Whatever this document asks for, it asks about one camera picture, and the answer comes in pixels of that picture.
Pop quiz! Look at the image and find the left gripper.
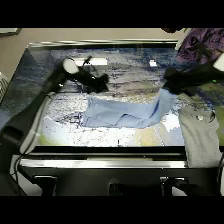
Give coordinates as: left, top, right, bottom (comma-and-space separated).
87, 73, 111, 94

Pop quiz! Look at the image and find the light blue garment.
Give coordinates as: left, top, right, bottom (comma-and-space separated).
80, 87, 178, 130

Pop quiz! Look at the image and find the purple patterned garment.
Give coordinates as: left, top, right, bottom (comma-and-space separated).
174, 28, 224, 66

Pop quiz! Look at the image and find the grey T-shirt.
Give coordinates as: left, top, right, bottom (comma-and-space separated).
177, 94, 224, 169

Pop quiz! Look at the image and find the silver frame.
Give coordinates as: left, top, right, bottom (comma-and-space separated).
13, 151, 224, 197

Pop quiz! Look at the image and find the black cable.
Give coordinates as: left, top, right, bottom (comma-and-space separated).
9, 153, 27, 197

